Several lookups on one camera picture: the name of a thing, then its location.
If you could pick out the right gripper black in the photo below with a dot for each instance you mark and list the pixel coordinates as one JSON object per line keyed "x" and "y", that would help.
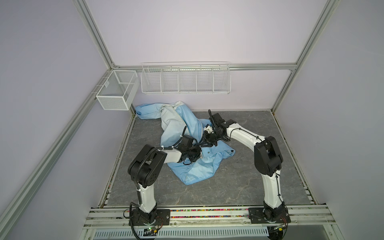
{"x": 206, "y": 141}

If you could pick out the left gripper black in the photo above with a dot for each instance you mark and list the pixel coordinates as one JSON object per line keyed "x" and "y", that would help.
{"x": 199, "y": 153}

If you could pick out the light blue jacket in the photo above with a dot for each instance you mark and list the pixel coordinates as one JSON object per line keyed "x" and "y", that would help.
{"x": 183, "y": 131}

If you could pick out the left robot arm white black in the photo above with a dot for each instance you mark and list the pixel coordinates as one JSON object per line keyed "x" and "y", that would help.
{"x": 146, "y": 167}

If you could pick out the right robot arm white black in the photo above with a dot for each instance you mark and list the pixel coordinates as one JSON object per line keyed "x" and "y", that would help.
{"x": 267, "y": 160}

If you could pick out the small green circuit board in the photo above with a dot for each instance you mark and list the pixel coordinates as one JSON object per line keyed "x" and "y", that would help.
{"x": 150, "y": 232}

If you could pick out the white vent grille strip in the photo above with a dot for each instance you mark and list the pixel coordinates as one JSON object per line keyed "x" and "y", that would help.
{"x": 183, "y": 233}

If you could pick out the white mesh box basket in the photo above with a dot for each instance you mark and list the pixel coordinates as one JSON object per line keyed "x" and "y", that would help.
{"x": 118, "y": 91}

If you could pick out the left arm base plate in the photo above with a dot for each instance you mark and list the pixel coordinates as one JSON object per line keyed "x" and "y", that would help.
{"x": 155, "y": 217}

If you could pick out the white wire shelf basket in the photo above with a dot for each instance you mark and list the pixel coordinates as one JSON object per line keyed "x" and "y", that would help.
{"x": 186, "y": 78}

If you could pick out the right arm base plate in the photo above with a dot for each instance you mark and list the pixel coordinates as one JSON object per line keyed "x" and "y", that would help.
{"x": 269, "y": 216}

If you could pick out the aluminium mounting rail front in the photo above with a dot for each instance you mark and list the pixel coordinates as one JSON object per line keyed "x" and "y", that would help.
{"x": 211, "y": 217}

